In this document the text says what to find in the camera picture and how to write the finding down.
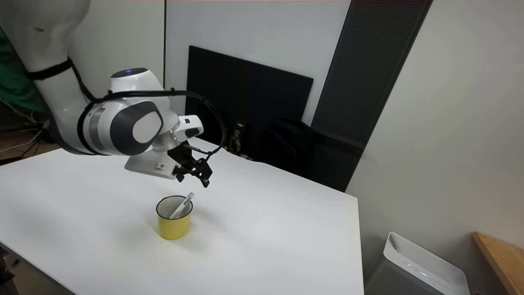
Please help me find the dark vertical wall panel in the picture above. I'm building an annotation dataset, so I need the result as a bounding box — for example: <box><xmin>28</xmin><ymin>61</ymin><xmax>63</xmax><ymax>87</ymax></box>
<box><xmin>313</xmin><ymin>0</ymin><xmax>433</xmax><ymax>190</ymax></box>

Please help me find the green cloth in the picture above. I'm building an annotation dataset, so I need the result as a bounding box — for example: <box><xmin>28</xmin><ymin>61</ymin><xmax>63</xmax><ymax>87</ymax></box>
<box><xmin>0</xmin><ymin>28</ymin><xmax>45</xmax><ymax>113</ymax></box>

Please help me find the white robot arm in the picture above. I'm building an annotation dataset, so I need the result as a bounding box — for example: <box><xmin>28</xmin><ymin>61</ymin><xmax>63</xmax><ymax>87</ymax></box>
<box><xmin>0</xmin><ymin>0</ymin><xmax>212</xmax><ymax>185</ymax></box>

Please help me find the white plastic bin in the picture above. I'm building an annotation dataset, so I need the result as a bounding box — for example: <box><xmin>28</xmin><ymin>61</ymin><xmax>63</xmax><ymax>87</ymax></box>
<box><xmin>366</xmin><ymin>231</ymin><xmax>471</xmax><ymax>295</ymax></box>

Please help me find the large black monitor panel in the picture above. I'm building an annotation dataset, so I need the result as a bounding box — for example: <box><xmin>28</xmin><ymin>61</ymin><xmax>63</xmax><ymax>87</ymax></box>
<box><xmin>187</xmin><ymin>46</ymin><xmax>313</xmax><ymax>157</ymax></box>

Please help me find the wooden desk corner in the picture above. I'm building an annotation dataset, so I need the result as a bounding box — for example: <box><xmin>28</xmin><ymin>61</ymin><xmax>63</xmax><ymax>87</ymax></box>
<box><xmin>474</xmin><ymin>233</ymin><xmax>524</xmax><ymax>295</ymax></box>

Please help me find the yellow enamel mug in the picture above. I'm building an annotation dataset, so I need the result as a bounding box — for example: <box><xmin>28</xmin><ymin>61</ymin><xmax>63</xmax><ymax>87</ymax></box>
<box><xmin>156</xmin><ymin>195</ymin><xmax>194</xmax><ymax>239</ymax></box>

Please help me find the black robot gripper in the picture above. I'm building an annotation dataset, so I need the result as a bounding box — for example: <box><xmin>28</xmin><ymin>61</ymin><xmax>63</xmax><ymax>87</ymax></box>
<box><xmin>125</xmin><ymin>148</ymin><xmax>214</xmax><ymax>187</ymax></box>

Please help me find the blue and white marker pen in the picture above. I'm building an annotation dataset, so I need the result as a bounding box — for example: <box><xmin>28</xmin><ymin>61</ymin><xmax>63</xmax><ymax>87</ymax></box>
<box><xmin>169</xmin><ymin>192</ymin><xmax>196</xmax><ymax>220</ymax></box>

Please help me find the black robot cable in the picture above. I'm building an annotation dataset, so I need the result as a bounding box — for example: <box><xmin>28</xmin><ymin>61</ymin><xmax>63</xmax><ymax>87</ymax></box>
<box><xmin>68</xmin><ymin>56</ymin><xmax>228</xmax><ymax>162</ymax></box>

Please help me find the black office chair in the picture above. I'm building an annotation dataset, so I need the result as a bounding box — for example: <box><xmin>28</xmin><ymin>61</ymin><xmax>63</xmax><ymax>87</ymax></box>
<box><xmin>259</xmin><ymin>120</ymin><xmax>363</xmax><ymax>192</ymax></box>

